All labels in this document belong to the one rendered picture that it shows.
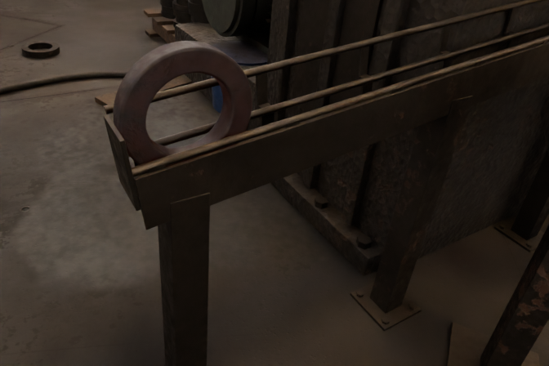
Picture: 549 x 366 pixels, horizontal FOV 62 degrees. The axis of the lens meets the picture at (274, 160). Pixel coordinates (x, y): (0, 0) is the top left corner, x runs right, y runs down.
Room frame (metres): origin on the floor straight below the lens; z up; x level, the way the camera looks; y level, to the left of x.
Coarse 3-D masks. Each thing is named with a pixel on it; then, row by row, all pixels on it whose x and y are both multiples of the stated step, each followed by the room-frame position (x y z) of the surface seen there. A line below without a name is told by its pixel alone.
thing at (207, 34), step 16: (208, 0) 2.08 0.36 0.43; (224, 0) 1.95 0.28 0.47; (240, 0) 1.88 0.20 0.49; (256, 0) 1.92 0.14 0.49; (272, 0) 1.96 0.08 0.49; (208, 16) 2.07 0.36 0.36; (224, 16) 1.95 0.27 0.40; (240, 16) 1.87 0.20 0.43; (256, 16) 1.93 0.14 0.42; (176, 32) 2.27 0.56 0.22; (192, 32) 2.19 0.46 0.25; (208, 32) 2.21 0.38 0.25; (224, 32) 1.97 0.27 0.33; (240, 32) 1.94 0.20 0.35; (256, 32) 2.16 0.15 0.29; (192, 80) 2.11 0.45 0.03; (208, 96) 1.96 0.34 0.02; (256, 96) 1.62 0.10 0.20
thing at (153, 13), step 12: (168, 0) 2.74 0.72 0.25; (180, 0) 2.58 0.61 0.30; (192, 0) 2.37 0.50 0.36; (144, 12) 2.90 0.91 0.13; (156, 12) 2.86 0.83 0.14; (168, 12) 2.76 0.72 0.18; (180, 12) 2.56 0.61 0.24; (192, 12) 2.38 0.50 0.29; (204, 12) 2.36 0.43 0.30; (156, 24) 2.68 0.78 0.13; (168, 24) 2.71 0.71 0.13; (156, 36) 2.84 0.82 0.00; (168, 36) 2.66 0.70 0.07
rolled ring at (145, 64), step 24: (168, 48) 0.53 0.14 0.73; (192, 48) 0.53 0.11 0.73; (216, 48) 0.57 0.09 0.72; (144, 72) 0.50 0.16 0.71; (168, 72) 0.52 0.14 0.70; (192, 72) 0.53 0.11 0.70; (216, 72) 0.55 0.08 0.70; (240, 72) 0.57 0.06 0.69; (120, 96) 0.50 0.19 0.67; (144, 96) 0.50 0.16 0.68; (240, 96) 0.57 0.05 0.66; (120, 120) 0.48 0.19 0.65; (144, 120) 0.50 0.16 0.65; (240, 120) 0.57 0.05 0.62; (144, 144) 0.50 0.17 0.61; (192, 144) 0.56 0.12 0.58
